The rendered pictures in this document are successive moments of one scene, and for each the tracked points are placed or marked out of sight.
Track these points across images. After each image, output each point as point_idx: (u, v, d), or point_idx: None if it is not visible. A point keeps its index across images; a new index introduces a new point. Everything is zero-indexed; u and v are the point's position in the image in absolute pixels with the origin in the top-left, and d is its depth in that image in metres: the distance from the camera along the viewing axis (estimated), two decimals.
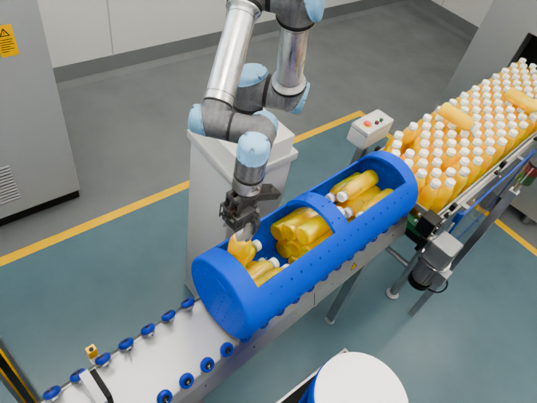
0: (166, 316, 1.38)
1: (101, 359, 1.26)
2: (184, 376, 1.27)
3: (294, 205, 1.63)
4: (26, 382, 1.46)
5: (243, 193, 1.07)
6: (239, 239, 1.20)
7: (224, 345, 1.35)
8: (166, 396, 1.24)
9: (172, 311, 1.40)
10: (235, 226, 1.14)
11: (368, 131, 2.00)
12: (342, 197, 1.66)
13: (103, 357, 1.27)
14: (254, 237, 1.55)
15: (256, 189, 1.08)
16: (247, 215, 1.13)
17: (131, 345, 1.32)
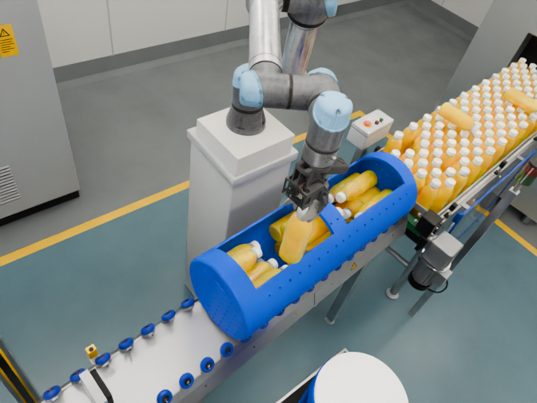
0: (166, 316, 1.38)
1: (101, 359, 1.26)
2: (184, 376, 1.27)
3: (292, 205, 1.62)
4: (26, 382, 1.46)
5: (316, 164, 0.94)
6: (304, 218, 1.07)
7: (224, 345, 1.35)
8: (166, 396, 1.24)
9: (172, 311, 1.40)
10: (303, 203, 1.01)
11: (368, 131, 2.00)
12: (340, 197, 1.65)
13: (103, 357, 1.27)
14: (252, 238, 1.55)
15: (331, 159, 0.94)
16: (316, 190, 1.00)
17: (131, 345, 1.32)
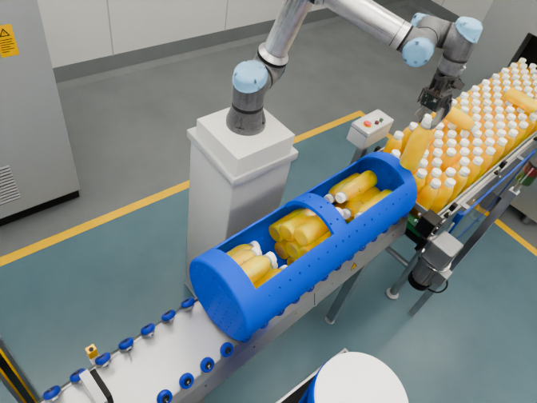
0: (166, 316, 1.38)
1: (101, 359, 1.26)
2: (184, 376, 1.27)
3: (292, 205, 1.62)
4: (26, 382, 1.46)
5: (451, 72, 1.31)
6: (432, 122, 1.43)
7: (224, 345, 1.35)
8: (166, 396, 1.24)
9: (172, 311, 1.40)
10: (436, 105, 1.38)
11: (368, 131, 2.00)
12: (340, 197, 1.65)
13: (103, 357, 1.27)
14: (252, 238, 1.55)
15: (461, 69, 1.32)
16: (447, 96, 1.37)
17: (131, 345, 1.32)
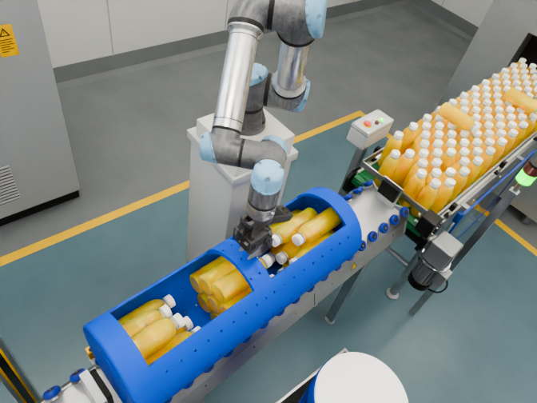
0: None
1: None
2: None
3: None
4: (26, 382, 1.46)
5: (257, 218, 1.10)
6: (249, 257, 1.23)
7: None
8: (166, 401, 1.24)
9: None
10: (248, 249, 1.17)
11: (368, 131, 2.00)
12: (274, 241, 1.47)
13: None
14: (169, 291, 1.36)
15: (269, 214, 1.10)
16: (260, 238, 1.16)
17: None
